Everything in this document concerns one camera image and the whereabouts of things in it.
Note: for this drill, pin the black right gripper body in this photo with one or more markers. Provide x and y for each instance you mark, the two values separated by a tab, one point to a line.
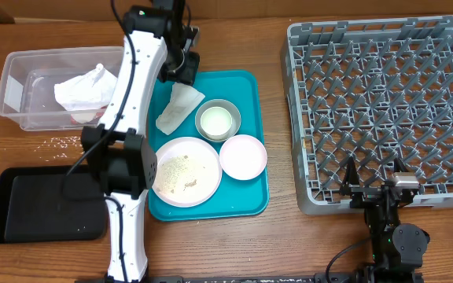
380	213

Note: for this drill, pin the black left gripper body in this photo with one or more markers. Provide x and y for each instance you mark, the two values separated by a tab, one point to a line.
179	64

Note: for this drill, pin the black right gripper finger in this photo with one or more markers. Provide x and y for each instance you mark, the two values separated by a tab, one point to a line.
398	166
351	176

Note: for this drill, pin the white napkin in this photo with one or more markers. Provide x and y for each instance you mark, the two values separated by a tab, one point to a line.
91	91
184	99

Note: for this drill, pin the white cup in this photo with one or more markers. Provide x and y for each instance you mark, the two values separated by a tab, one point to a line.
216	122

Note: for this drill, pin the red snack wrapper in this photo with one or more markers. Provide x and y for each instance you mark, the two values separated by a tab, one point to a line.
100	114

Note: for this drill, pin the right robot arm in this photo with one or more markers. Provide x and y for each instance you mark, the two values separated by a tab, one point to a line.
397	248

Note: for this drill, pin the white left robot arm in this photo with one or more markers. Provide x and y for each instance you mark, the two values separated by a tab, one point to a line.
118	166

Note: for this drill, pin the grey dishwasher rack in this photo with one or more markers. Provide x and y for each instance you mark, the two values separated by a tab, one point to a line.
376	91

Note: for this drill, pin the grey bowl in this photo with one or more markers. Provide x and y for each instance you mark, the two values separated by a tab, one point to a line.
230	107

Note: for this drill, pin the white plate with crumbs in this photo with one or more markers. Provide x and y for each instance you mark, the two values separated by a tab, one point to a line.
188	172

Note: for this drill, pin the pink small bowl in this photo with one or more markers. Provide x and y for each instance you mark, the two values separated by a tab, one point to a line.
243	157

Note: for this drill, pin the teal plastic tray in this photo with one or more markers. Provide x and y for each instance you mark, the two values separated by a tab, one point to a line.
233	197

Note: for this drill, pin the scattered rice grains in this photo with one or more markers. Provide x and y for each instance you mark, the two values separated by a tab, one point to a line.
58	149

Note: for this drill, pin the clear plastic bin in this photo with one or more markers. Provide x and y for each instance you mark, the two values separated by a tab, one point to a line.
28	79

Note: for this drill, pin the cardboard backdrop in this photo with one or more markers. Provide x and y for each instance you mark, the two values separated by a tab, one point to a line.
99	10

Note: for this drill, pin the black tray bin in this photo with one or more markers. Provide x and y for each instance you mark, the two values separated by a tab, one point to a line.
33	209

